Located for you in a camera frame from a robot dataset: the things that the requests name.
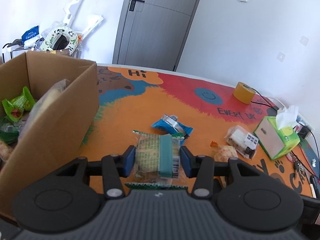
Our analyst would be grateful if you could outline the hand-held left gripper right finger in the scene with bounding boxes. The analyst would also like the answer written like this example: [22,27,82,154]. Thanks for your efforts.
[180,145,269,200]

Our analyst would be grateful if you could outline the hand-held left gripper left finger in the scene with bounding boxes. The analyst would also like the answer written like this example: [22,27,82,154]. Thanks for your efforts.
[54,145,137,200]

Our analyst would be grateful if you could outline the green-edged clear snack packet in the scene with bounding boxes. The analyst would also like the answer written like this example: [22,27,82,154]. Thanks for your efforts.
[124,130,188,189]

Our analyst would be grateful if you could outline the cardboard box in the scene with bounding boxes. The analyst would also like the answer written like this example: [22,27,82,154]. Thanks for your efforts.
[0,51,100,223]

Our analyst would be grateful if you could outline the clear bread snack packet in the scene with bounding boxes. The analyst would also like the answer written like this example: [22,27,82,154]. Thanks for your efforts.
[19,79,71,141]

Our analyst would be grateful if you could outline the clear pastry snack packet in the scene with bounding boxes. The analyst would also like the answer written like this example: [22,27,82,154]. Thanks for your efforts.
[212,141,238,163]

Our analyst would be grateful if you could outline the blue snack packet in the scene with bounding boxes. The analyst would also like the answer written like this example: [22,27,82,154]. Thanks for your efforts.
[151,114,194,137]

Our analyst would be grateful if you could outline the white black-label snack packet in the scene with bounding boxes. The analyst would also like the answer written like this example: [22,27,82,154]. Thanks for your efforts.
[224,126,259,159]

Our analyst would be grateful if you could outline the colourful printed table mat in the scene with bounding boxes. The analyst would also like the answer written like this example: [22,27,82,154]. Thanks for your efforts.
[81,65,320,203]

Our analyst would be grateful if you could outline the yellow tape roll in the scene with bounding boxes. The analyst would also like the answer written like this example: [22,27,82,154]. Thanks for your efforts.
[233,82,256,105]

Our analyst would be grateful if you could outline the green tissue box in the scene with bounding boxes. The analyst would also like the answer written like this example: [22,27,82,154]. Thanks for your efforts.
[253,105,301,161]

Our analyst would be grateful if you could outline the bunch of keys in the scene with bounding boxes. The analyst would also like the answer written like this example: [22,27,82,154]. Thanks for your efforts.
[292,154,307,173]

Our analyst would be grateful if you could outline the white power strip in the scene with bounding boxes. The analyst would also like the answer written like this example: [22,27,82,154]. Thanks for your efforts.
[296,114,314,138]

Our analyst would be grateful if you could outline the grey door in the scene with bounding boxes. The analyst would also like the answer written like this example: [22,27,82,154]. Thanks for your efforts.
[112,0,207,72]

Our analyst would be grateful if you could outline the short white plastic board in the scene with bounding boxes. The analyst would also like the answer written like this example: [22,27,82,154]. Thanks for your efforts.
[80,14,104,41]

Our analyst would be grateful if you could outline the blue and white bag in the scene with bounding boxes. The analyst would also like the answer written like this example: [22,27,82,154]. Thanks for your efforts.
[21,25,41,43]

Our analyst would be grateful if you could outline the black shoe rack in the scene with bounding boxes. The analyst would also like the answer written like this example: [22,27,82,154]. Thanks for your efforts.
[2,39,26,63]

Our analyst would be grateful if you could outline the long white plastic board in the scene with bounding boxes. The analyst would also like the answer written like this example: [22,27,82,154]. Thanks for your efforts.
[63,0,91,28]

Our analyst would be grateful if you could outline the panda print seat ring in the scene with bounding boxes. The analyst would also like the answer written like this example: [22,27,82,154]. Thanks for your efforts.
[41,26,78,56]

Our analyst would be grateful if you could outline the black door handle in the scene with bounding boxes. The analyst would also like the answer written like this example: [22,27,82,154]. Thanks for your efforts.
[129,0,146,12]

